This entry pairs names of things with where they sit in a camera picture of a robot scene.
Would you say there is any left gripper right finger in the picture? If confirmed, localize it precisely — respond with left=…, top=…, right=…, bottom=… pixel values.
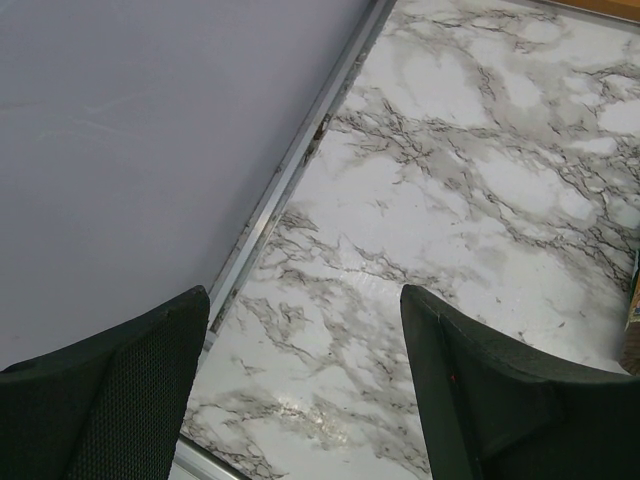
left=400, top=285, right=639, bottom=479

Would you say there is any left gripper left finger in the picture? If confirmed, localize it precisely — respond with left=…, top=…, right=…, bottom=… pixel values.
left=1, top=286, right=210, bottom=479

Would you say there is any green brown wrapped roll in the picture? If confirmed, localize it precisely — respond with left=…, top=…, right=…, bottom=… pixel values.
left=619, top=251, right=640, bottom=376

